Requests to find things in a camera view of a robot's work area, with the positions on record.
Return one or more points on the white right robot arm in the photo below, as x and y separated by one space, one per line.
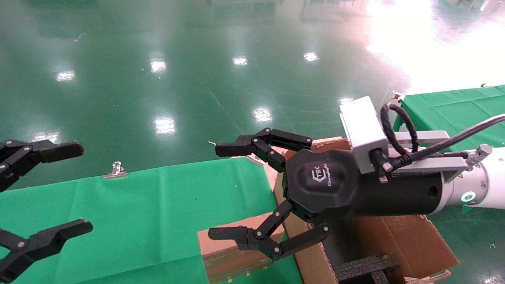
489 181

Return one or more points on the large green tablecloth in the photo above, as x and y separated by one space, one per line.
130 221

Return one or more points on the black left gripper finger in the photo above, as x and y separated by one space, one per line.
47 152
47 240

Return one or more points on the black foam insert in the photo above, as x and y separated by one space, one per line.
367 268

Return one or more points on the large open cardboard carton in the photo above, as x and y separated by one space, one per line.
406 244

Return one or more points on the small cardboard box with hole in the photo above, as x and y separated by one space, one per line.
232 256

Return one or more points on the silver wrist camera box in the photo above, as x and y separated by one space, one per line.
363 130

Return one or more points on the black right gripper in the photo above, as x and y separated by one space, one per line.
323 189

